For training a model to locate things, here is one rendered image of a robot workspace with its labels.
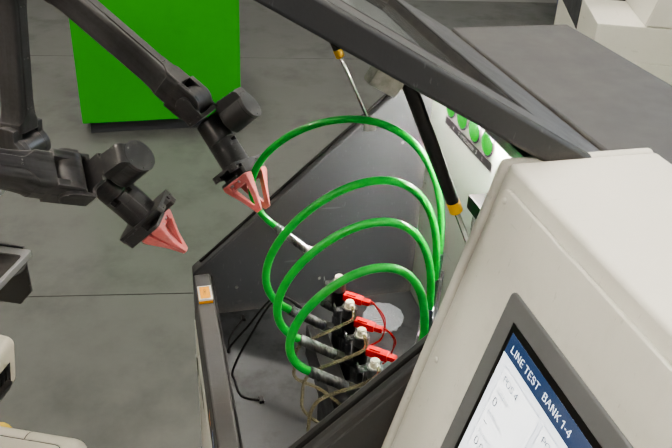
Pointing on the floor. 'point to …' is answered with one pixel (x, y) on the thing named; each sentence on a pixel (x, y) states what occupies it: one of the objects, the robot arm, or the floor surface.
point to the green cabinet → (151, 31)
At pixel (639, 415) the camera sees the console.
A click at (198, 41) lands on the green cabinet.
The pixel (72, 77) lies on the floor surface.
